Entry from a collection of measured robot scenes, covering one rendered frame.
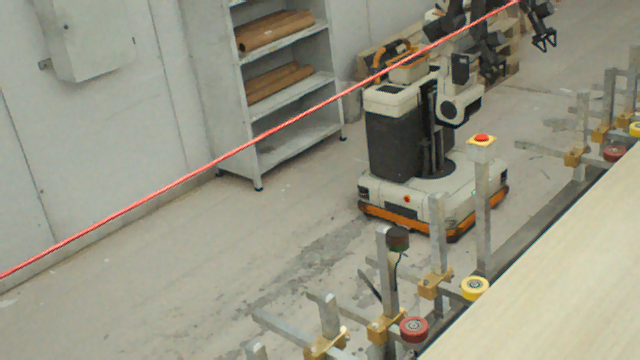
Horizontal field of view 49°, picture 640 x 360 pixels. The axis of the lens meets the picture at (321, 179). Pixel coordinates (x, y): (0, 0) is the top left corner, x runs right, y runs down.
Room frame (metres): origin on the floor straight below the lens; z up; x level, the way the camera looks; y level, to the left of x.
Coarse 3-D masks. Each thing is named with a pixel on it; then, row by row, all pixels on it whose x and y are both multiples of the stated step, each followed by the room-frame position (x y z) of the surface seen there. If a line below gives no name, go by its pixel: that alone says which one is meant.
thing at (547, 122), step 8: (544, 120) 2.83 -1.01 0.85; (552, 120) 2.82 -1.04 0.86; (560, 120) 2.80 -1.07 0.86; (560, 128) 2.78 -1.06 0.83; (568, 128) 2.75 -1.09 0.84; (592, 128) 2.69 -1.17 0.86; (608, 136) 2.63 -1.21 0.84; (616, 136) 2.60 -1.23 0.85; (624, 136) 2.58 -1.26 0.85; (632, 136) 2.56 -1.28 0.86
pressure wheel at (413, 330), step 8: (408, 320) 1.56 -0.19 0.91; (416, 320) 1.56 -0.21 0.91; (424, 320) 1.55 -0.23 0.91; (400, 328) 1.53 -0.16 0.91; (408, 328) 1.53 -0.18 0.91; (416, 328) 1.53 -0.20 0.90; (424, 328) 1.52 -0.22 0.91; (400, 336) 1.53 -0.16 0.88; (408, 336) 1.51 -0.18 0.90; (416, 336) 1.50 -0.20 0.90; (424, 336) 1.51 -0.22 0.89; (416, 352) 1.53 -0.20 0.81
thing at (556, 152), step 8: (520, 144) 2.65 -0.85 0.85; (528, 144) 2.62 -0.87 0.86; (536, 144) 2.61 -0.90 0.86; (544, 152) 2.57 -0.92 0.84; (552, 152) 2.54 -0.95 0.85; (560, 152) 2.52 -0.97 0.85; (584, 160) 2.45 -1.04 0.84; (592, 160) 2.42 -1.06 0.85; (600, 160) 2.40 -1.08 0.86; (608, 168) 2.38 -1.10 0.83
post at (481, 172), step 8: (480, 168) 1.99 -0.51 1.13; (488, 168) 2.00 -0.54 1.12; (480, 176) 1.99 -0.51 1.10; (488, 176) 2.00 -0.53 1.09; (480, 184) 1.99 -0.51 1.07; (488, 184) 2.00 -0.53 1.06; (480, 192) 1.99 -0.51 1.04; (488, 192) 1.99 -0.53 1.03; (480, 200) 1.99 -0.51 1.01; (488, 200) 1.99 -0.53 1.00; (480, 208) 1.99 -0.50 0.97; (488, 208) 1.99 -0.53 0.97; (480, 216) 1.99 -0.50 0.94; (488, 216) 1.99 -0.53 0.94; (480, 224) 1.99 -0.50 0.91; (488, 224) 1.99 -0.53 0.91; (480, 232) 1.99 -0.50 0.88; (488, 232) 1.99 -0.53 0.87; (480, 240) 1.99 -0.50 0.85; (488, 240) 1.99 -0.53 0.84; (480, 248) 1.99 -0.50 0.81; (488, 248) 1.99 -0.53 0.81; (480, 256) 1.99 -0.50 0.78; (488, 256) 1.99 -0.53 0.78; (480, 264) 1.99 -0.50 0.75; (488, 264) 1.99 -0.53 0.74; (480, 272) 1.99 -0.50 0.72; (488, 272) 1.98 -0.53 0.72
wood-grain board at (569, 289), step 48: (624, 192) 2.08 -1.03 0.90; (576, 240) 1.84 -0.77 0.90; (624, 240) 1.80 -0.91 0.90; (528, 288) 1.64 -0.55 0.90; (576, 288) 1.61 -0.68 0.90; (624, 288) 1.58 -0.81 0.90; (480, 336) 1.46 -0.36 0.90; (528, 336) 1.44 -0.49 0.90; (576, 336) 1.41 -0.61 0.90; (624, 336) 1.39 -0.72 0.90
